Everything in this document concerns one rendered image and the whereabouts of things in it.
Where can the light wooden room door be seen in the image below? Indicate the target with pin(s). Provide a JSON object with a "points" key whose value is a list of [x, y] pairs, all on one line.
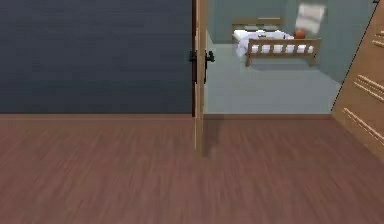
{"points": [[199, 100]]}

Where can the small dark object on bed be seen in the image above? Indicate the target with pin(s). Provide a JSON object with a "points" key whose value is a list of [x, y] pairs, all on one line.
{"points": [[261, 34]]}

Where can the olive green pillow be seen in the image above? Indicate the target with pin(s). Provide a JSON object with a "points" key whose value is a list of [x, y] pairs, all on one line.
{"points": [[263, 27]]}

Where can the wooden bed with white bedding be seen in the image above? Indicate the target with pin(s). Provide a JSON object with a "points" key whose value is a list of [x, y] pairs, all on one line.
{"points": [[283, 46]]}

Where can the orange ball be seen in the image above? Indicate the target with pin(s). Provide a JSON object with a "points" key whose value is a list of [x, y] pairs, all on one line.
{"points": [[299, 34]]}

